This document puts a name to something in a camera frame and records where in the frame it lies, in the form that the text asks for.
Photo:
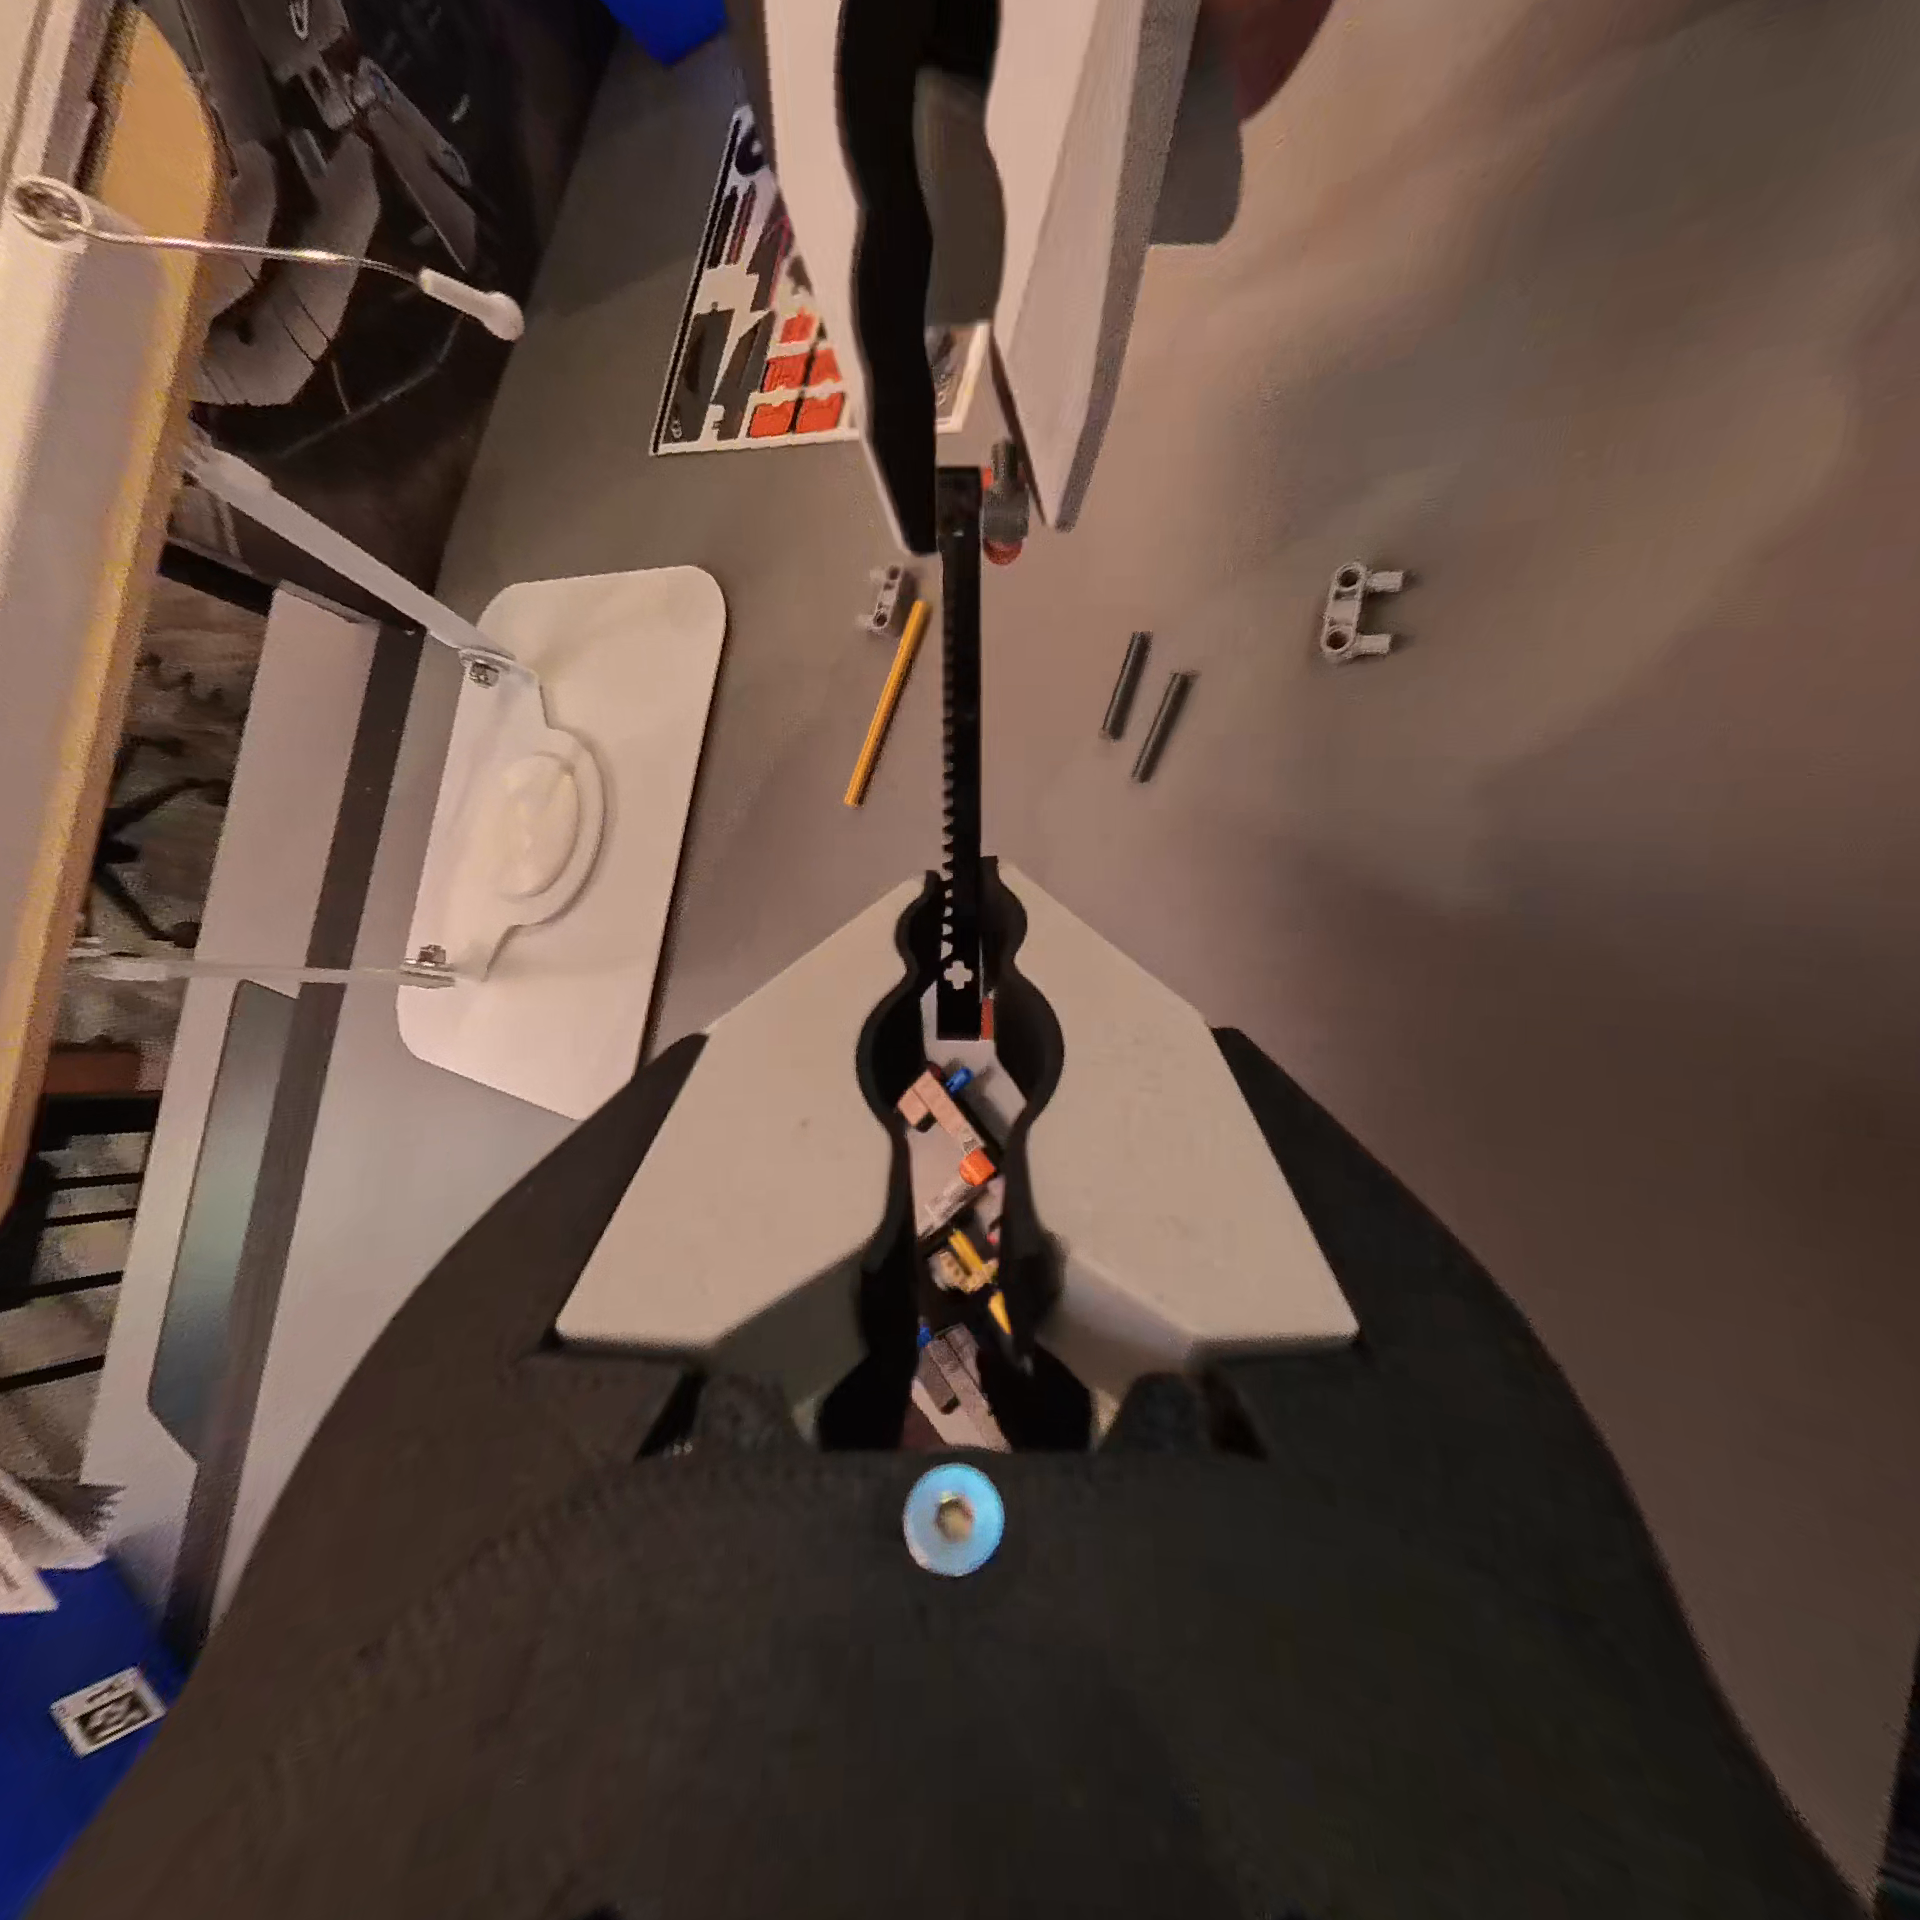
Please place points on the dark lego set box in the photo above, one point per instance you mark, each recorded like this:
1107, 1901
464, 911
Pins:
390, 182

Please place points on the yellow lego axle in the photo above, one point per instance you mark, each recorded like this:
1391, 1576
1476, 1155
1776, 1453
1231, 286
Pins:
888, 702

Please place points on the grey lego connector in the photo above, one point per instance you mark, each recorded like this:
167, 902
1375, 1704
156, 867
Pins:
888, 600
1358, 614

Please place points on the printed paper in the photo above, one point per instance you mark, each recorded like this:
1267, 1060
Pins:
44, 1539

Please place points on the black lego chassis assembly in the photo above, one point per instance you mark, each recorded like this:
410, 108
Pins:
961, 1171

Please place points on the white grey box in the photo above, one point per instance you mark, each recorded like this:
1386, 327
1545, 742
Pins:
283, 840

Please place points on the small grey orange lego piece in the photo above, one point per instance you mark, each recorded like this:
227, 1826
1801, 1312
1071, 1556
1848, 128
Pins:
1003, 510

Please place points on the blue bin with white tag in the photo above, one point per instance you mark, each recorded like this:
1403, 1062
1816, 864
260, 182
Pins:
59, 1816

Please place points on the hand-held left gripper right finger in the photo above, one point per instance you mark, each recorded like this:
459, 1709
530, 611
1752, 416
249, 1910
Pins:
1185, 1184

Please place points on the white stand base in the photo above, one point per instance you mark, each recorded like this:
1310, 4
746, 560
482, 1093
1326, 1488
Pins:
630, 722

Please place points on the black toothed lego rack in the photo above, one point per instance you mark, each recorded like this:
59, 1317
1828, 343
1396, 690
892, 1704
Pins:
961, 706

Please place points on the black lego axle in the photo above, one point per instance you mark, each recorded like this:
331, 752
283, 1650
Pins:
1124, 687
1164, 728

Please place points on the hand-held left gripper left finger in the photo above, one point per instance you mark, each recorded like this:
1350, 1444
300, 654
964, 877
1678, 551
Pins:
751, 1171

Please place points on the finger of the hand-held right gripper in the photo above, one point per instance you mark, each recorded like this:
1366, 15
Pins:
818, 136
1096, 182

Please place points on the wooden board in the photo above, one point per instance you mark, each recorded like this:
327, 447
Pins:
148, 451

